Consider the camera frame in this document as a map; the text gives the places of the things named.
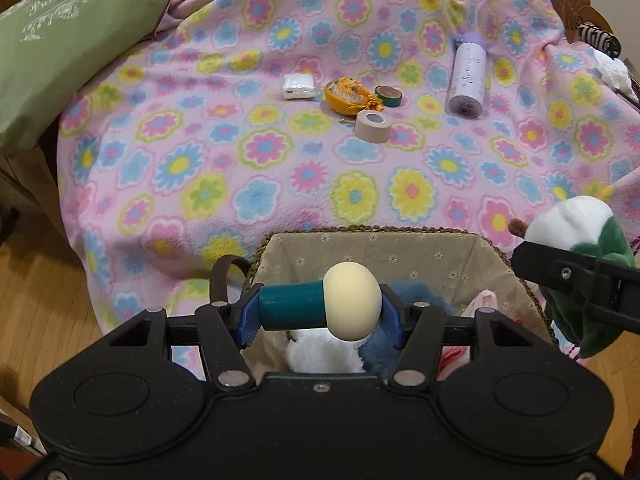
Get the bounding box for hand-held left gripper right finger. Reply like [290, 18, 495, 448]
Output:
[377, 283, 539, 392]

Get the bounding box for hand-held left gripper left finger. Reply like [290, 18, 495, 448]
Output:
[102, 282, 266, 392]

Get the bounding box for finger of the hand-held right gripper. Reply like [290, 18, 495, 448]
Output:
[512, 240, 640, 331]

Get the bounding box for beige sponge with teal handle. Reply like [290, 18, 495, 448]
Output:
[257, 261, 384, 342]

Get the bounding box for blue fluffy pom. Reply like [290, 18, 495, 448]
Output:
[357, 282, 454, 376]

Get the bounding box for green and white plush toy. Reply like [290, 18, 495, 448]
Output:
[508, 194, 639, 360]

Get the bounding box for woven basket with cloth liner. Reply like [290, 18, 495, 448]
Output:
[209, 227, 559, 381]

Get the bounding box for pink cloth bundle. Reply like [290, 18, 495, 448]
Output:
[435, 289, 504, 379]

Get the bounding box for white teddy bear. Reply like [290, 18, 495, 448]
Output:
[283, 329, 369, 375]

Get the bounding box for beige tape roll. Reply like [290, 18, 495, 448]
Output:
[352, 109, 394, 144]

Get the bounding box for green tape roll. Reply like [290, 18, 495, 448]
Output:
[374, 84, 404, 110]

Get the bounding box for orange embroidered pouch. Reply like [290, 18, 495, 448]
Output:
[323, 77, 385, 115]

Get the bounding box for white tissue packet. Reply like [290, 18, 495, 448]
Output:
[281, 72, 316, 101]

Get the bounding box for pink floral fleece blanket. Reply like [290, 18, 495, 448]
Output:
[55, 0, 640, 377]

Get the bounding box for white and purple bottle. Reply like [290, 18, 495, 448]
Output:
[444, 31, 489, 119]

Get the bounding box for white crumpled tissue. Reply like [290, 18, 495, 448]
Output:
[597, 54, 634, 94]

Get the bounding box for zebra striped item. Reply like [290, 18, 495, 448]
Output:
[577, 22, 621, 56]

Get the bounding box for cardboard box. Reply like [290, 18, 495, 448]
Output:
[0, 145, 66, 241]

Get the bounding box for green pillow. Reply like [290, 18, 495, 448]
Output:
[0, 0, 169, 156]

